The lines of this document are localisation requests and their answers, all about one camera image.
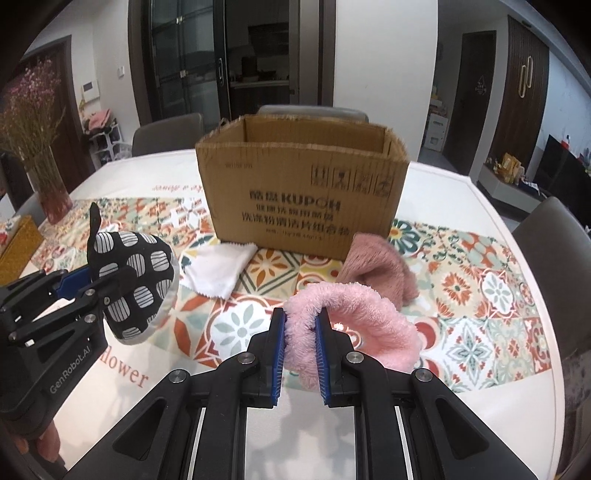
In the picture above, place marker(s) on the person's left hand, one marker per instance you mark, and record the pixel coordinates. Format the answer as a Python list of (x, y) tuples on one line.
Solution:
[(41, 445)]

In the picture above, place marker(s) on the dark sliding glass door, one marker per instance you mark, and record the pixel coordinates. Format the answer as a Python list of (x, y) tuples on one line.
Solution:
[(184, 60)]

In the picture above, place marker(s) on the dark wooden wall panel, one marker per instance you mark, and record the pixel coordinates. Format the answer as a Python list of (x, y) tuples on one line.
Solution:
[(535, 124)]

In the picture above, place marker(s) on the yellow woven tissue box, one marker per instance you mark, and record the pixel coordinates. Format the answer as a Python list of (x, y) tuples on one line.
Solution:
[(18, 249)]

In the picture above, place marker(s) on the pink cloth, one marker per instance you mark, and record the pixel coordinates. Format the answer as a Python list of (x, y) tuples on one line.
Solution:
[(99, 120)]

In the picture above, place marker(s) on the glass vase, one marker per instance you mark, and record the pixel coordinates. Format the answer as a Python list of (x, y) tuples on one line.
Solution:
[(51, 194)]

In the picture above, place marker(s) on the pink fluffy towel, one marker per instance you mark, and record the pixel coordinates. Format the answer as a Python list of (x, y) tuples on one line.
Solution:
[(378, 267)]

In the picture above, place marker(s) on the grey dining chair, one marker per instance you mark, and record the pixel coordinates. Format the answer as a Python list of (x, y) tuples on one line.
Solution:
[(27, 205), (554, 249), (314, 113), (166, 134)]

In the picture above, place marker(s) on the yellow gift bags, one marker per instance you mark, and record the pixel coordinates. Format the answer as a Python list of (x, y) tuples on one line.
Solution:
[(508, 167)]

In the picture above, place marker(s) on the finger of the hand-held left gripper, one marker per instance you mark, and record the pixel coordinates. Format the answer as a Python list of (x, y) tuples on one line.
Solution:
[(99, 293), (76, 280)]

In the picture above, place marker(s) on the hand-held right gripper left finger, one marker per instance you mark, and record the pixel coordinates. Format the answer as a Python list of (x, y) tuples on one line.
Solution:
[(277, 364)]

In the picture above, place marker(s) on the white storage drawers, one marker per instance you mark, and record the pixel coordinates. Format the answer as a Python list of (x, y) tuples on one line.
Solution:
[(435, 131)]

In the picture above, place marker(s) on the white shoe rack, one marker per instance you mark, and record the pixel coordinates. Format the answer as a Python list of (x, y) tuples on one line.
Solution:
[(111, 145)]

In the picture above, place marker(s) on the brown cardboard box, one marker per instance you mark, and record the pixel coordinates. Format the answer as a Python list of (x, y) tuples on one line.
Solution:
[(277, 207)]

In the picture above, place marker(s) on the dark room door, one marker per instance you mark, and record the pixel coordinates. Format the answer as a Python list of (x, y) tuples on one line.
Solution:
[(475, 101)]

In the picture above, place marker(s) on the gold loop wall ornament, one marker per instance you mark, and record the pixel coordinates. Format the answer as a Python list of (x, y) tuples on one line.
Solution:
[(525, 77)]

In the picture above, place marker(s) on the white wall intercom panel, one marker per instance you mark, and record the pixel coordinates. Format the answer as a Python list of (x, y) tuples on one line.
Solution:
[(90, 91)]

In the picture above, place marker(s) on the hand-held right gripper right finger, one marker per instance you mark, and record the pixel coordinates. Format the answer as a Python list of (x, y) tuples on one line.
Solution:
[(322, 364)]

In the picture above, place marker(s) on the pink dried flower bunch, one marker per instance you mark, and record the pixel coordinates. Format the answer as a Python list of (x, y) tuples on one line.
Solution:
[(30, 110)]

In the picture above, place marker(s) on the black television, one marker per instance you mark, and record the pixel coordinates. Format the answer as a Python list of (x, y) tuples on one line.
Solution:
[(565, 170)]

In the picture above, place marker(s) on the white television cabinet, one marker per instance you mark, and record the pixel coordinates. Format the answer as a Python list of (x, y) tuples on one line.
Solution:
[(508, 191)]

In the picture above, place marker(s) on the brown wooden door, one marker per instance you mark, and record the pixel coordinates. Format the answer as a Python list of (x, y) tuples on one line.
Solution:
[(60, 129)]

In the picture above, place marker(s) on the pink fluffy headband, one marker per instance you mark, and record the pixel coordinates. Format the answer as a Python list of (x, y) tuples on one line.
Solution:
[(369, 323)]

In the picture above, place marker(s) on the white cloth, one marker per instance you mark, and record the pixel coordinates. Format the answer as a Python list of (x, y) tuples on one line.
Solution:
[(217, 272)]

